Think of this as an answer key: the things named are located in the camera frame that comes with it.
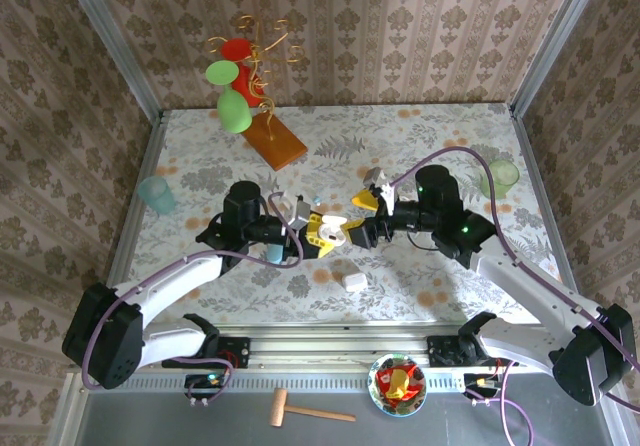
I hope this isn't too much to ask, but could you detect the white oval earbud case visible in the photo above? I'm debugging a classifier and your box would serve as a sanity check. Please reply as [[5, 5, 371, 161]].
[[319, 215, 349, 247]]

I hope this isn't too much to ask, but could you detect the white square earbud case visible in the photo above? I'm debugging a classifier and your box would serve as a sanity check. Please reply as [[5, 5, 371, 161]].
[[340, 271, 368, 293]]

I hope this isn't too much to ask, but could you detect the green plastic tumbler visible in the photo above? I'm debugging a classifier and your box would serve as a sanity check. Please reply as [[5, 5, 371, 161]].
[[479, 159, 521, 200]]

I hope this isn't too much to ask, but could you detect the blue plastic tumbler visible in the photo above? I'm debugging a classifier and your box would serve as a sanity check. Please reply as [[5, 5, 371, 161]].
[[137, 175, 177, 216]]

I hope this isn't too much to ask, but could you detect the green plastic wine glass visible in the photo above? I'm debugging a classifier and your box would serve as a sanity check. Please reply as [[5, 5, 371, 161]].
[[204, 59, 253, 135]]

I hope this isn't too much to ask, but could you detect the red yellow snack packet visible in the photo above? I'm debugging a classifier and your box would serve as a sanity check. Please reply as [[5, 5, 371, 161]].
[[375, 358, 421, 401]]

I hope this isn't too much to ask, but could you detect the red plastic wine glass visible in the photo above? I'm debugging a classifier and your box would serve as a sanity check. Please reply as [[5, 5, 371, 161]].
[[219, 38, 266, 108]]

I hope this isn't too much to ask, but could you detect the patterned round bowl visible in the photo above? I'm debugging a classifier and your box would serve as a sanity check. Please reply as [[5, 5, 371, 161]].
[[367, 352, 429, 417]]

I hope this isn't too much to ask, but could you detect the small wooden mallet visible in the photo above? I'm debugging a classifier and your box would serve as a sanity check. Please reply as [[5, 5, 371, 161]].
[[269, 387, 357, 428]]

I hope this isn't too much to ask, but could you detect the grey metal shelf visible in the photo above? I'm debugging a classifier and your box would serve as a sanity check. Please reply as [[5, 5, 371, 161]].
[[47, 368, 629, 446]]

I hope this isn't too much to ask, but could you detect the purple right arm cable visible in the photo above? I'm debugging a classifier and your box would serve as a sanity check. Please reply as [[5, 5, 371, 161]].
[[389, 146, 640, 446]]

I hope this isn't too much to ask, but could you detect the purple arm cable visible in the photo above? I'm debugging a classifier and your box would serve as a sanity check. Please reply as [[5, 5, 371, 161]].
[[81, 191, 305, 407], [389, 146, 640, 446]]

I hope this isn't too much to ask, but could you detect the gold wire glass stand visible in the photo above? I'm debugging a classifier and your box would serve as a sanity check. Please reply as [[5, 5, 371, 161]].
[[207, 14, 309, 172]]

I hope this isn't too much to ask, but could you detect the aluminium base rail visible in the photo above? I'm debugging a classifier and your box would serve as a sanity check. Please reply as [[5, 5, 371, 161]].
[[248, 335, 430, 368]]

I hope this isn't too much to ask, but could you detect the aluminium table side rail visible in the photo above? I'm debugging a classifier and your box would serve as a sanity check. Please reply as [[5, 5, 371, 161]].
[[508, 103, 576, 287], [107, 109, 169, 277]]

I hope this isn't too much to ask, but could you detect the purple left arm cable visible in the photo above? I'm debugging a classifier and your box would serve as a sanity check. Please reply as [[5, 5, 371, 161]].
[[81, 191, 305, 407]]

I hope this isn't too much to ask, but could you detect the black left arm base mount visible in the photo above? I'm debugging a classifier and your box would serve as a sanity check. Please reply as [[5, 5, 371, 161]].
[[160, 335, 252, 370]]

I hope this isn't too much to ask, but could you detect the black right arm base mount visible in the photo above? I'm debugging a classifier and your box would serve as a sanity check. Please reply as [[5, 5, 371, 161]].
[[426, 334, 501, 367]]

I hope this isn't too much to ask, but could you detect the aluminium frame post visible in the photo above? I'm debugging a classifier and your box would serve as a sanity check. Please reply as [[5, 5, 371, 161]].
[[510, 0, 609, 112], [56, 0, 164, 117]]

